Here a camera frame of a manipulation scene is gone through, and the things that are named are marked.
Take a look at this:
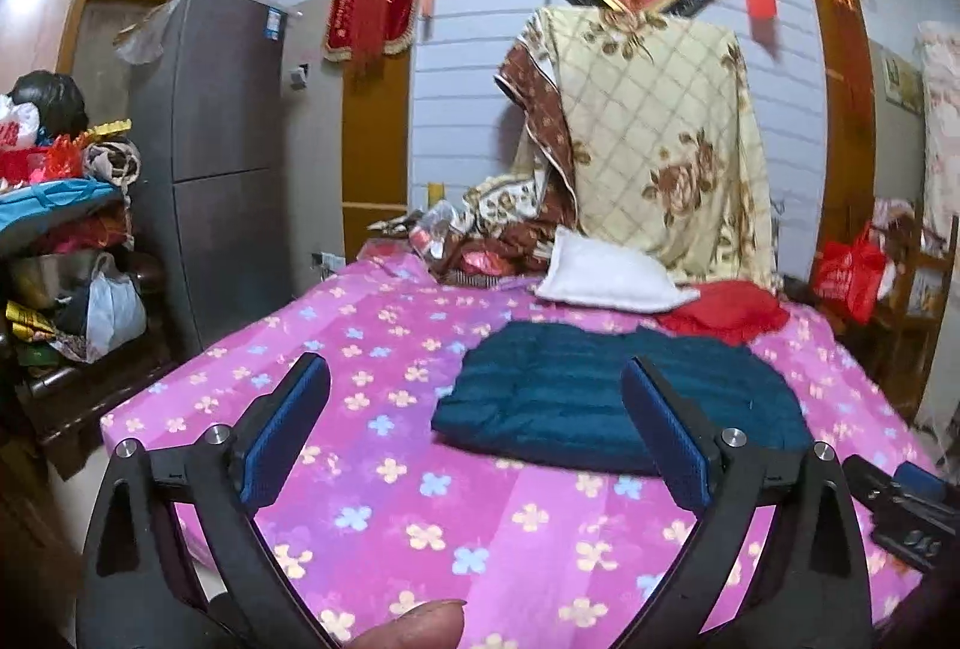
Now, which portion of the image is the clear plastic bag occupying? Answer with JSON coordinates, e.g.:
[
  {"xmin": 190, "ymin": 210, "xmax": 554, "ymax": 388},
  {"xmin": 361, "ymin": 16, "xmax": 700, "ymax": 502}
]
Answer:
[{"xmin": 409, "ymin": 199, "xmax": 458, "ymax": 260}]

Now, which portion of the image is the red cloth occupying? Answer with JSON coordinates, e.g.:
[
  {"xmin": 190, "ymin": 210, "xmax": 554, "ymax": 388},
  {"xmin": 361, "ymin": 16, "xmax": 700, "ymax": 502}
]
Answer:
[{"xmin": 658, "ymin": 280, "xmax": 790, "ymax": 346}]

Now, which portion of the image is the red plastic bag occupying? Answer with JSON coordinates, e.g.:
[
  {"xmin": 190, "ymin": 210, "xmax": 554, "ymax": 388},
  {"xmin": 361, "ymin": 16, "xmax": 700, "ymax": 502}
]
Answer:
[{"xmin": 811, "ymin": 221, "xmax": 890, "ymax": 324}]

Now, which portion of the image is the brown floral blanket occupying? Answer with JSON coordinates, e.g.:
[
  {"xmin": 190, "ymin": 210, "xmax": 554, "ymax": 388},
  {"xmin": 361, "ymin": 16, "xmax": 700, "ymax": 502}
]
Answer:
[{"xmin": 442, "ymin": 41, "xmax": 578, "ymax": 286}]

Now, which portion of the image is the white pillow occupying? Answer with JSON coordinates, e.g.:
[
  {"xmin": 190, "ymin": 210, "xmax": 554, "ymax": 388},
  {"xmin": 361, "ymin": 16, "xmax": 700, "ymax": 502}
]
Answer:
[{"xmin": 534, "ymin": 225, "xmax": 702, "ymax": 313}]

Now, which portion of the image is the black helmet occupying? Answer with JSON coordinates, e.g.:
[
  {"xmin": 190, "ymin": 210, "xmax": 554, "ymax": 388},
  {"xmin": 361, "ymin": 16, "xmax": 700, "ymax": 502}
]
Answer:
[{"xmin": 7, "ymin": 70, "xmax": 89, "ymax": 136}]

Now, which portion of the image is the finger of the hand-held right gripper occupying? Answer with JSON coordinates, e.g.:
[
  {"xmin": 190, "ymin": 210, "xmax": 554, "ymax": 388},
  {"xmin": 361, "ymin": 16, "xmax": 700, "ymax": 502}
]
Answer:
[
  {"xmin": 844, "ymin": 455, "xmax": 901, "ymax": 507},
  {"xmin": 896, "ymin": 461, "xmax": 947, "ymax": 504}
]

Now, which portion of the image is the pink floral curtain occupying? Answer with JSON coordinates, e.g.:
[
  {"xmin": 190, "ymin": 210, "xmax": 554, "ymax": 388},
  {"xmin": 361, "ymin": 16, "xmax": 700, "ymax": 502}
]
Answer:
[{"xmin": 916, "ymin": 21, "xmax": 960, "ymax": 260}]

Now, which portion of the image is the white plastic bag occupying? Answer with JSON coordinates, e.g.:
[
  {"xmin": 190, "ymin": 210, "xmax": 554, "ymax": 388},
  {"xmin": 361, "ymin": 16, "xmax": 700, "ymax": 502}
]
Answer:
[{"xmin": 86, "ymin": 251, "xmax": 147, "ymax": 361}]

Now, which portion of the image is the cluttered wooden shelf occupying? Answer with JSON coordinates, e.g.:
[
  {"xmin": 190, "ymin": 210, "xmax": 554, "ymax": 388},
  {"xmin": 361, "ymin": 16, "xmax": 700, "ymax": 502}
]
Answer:
[{"xmin": 0, "ymin": 71, "xmax": 173, "ymax": 470}]

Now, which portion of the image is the grey refrigerator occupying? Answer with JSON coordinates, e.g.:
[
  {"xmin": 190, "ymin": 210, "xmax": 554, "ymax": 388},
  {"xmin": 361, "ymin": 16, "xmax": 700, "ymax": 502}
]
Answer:
[{"xmin": 124, "ymin": 0, "xmax": 301, "ymax": 357}]

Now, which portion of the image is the teal puffer jacket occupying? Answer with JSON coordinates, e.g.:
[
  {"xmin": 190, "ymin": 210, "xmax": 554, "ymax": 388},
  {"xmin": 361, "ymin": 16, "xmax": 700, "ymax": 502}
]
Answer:
[{"xmin": 431, "ymin": 321, "xmax": 815, "ymax": 477}]

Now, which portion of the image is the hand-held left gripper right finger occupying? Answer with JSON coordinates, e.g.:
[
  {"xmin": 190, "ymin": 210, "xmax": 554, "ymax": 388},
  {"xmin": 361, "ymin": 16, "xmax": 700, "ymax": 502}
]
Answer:
[{"xmin": 621, "ymin": 356, "xmax": 875, "ymax": 649}]

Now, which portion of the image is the wooden chair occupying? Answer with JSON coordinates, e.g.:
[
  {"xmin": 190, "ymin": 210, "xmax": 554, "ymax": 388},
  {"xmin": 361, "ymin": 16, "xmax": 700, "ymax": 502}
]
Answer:
[{"xmin": 874, "ymin": 199, "xmax": 938, "ymax": 410}]

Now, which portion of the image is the bed with pink floral sheet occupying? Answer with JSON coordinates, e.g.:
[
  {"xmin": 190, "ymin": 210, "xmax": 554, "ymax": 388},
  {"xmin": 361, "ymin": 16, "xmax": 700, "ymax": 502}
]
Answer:
[{"xmin": 100, "ymin": 244, "xmax": 938, "ymax": 649}]

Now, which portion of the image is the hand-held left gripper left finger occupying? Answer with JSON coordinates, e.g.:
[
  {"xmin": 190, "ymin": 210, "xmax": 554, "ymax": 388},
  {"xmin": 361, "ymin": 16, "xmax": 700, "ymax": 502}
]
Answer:
[{"xmin": 75, "ymin": 353, "xmax": 338, "ymax": 649}]

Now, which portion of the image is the small framed wall picture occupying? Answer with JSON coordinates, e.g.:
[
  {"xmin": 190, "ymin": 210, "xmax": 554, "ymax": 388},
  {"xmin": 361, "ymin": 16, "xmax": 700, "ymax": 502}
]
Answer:
[{"xmin": 881, "ymin": 49, "xmax": 923, "ymax": 114}]

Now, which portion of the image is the cream floral quilt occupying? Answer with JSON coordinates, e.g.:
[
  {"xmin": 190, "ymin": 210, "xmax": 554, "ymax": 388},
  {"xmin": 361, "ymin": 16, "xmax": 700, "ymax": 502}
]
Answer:
[{"xmin": 517, "ymin": 6, "xmax": 777, "ymax": 294}]

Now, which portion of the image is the person's left hand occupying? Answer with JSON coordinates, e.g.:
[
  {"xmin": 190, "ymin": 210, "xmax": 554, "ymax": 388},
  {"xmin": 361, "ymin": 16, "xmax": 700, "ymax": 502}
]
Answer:
[{"xmin": 352, "ymin": 600, "xmax": 467, "ymax": 649}]

